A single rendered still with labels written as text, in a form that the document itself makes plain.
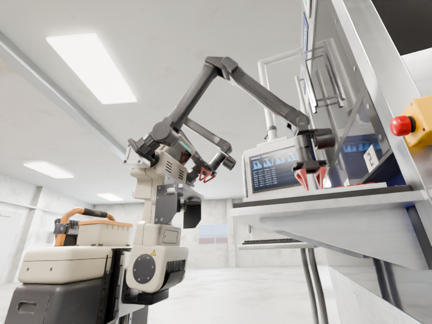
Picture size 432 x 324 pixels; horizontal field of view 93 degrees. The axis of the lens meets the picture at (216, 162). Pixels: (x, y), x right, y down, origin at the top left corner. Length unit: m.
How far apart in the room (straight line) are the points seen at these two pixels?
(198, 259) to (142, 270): 10.16
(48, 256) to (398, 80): 1.21
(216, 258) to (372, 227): 10.47
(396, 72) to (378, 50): 0.08
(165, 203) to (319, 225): 0.57
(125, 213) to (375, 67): 12.16
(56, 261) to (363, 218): 0.98
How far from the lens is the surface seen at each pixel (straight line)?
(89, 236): 1.15
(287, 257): 11.28
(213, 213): 11.12
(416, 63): 0.73
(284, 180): 1.57
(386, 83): 0.67
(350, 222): 0.62
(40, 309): 1.03
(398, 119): 0.53
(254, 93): 0.87
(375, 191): 0.59
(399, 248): 0.64
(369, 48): 0.74
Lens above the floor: 0.78
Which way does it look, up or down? 23 degrees up
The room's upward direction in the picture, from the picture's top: 2 degrees counter-clockwise
